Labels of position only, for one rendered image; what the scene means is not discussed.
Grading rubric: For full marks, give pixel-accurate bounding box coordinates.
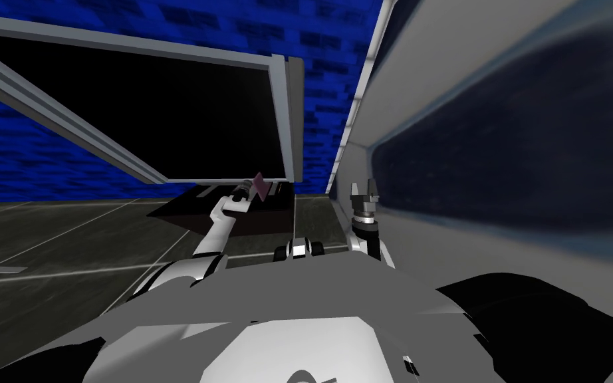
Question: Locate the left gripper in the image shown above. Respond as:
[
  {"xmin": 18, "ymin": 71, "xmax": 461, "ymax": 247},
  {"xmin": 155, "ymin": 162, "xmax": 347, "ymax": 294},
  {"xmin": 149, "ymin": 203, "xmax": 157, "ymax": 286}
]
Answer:
[{"xmin": 231, "ymin": 179, "xmax": 255, "ymax": 203}]

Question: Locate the dark low table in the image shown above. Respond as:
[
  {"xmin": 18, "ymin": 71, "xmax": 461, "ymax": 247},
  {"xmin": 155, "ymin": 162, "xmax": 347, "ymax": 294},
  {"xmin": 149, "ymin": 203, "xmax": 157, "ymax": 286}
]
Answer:
[{"xmin": 146, "ymin": 180, "xmax": 295, "ymax": 239}]

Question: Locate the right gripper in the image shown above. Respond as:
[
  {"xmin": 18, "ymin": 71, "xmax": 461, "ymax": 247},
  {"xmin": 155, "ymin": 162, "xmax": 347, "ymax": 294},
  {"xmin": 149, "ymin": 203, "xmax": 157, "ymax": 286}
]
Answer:
[{"xmin": 349, "ymin": 178, "xmax": 380, "ymax": 215}]

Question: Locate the mauve object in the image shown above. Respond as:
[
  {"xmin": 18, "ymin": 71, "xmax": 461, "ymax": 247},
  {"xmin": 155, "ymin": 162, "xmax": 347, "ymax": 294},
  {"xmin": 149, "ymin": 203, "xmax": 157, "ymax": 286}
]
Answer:
[{"xmin": 250, "ymin": 171, "xmax": 271, "ymax": 203}]

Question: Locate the grey framed dark window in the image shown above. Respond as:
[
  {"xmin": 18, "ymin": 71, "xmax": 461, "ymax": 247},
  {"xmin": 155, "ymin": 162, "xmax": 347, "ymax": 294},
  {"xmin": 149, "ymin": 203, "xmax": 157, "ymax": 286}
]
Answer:
[{"xmin": 0, "ymin": 13, "xmax": 306, "ymax": 186}]

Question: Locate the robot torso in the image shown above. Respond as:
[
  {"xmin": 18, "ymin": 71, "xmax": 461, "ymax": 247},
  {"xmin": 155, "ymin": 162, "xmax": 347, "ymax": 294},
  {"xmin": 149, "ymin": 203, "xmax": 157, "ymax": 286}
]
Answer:
[{"xmin": 0, "ymin": 237, "xmax": 505, "ymax": 383}]

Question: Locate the white cabinet with dark panel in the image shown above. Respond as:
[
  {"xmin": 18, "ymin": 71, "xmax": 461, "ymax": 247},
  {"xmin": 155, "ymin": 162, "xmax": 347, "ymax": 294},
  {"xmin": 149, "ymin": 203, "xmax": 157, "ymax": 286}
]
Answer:
[{"xmin": 325, "ymin": 0, "xmax": 613, "ymax": 269}]

